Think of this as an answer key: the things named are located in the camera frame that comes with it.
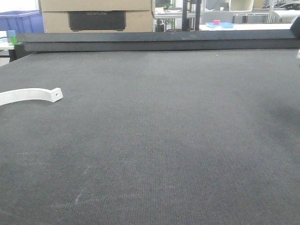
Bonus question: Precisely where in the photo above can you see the white curved PVC pipe clamp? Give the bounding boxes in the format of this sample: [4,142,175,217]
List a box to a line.
[0,88,63,106]

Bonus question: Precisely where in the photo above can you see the blue plastic bin on table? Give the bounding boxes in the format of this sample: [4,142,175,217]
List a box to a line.
[0,10,45,33]

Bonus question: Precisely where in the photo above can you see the light blue flat tray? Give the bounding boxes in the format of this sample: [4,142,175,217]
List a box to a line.
[205,22,234,29]

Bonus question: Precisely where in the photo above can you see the pink cube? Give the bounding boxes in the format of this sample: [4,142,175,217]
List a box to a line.
[213,20,220,26]

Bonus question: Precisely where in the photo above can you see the brown cardboard box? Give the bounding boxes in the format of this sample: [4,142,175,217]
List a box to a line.
[39,0,155,33]

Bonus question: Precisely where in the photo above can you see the blue and green stacked cups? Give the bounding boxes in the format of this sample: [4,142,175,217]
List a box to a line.
[7,30,18,45]

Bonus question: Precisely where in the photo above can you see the black vertical post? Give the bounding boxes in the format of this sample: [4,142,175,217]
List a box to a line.
[195,0,202,31]

